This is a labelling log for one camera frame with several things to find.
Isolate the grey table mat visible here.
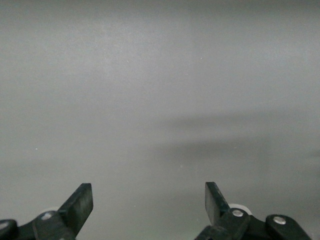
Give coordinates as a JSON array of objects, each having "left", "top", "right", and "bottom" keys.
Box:
[{"left": 0, "top": 0, "right": 320, "bottom": 240}]

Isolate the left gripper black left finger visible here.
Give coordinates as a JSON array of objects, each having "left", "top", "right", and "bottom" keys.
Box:
[{"left": 0, "top": 183, "right": 94, "bottom": 240}]

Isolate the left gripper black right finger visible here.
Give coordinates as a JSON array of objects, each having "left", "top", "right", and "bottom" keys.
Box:
[{"left": 194, "top": 181, "right": 313, "bottom": 240}]

